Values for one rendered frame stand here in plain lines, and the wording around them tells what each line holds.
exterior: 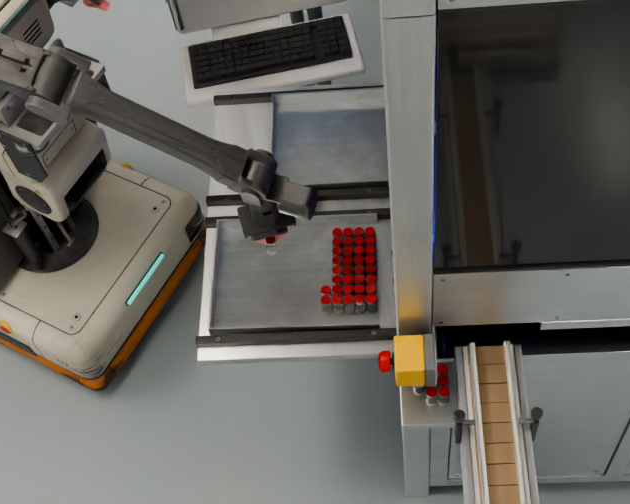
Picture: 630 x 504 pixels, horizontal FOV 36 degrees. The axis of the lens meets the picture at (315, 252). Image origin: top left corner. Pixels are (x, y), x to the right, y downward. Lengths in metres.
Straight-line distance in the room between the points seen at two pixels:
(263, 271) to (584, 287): 0.68
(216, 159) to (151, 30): 2.16
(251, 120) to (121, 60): 1.51
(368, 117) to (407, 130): 0.94
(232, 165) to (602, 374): 0.87
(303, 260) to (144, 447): 1.04
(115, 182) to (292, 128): 0.92
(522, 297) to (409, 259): 0.24
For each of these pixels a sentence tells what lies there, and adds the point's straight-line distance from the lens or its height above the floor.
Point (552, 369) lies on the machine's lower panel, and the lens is 2.01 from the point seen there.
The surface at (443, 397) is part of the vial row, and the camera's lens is 1.84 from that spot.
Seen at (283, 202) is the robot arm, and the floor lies 1.19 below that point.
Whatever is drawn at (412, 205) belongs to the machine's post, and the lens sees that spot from 1.45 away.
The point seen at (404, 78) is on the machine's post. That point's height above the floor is 1.70.
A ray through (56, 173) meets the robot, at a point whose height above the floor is 0.80.
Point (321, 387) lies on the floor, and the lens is 2.86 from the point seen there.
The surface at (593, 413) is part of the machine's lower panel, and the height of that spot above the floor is 0.56.
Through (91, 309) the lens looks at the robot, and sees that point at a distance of 2.80.
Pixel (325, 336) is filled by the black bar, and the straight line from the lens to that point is 1.92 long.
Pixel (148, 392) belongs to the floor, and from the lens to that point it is 2.95.
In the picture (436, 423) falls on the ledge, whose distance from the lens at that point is 1.87.
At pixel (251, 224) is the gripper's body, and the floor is 1.09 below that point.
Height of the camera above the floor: 2.62
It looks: 58 degrees down
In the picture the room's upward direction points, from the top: 10 degrees counter-clockwise
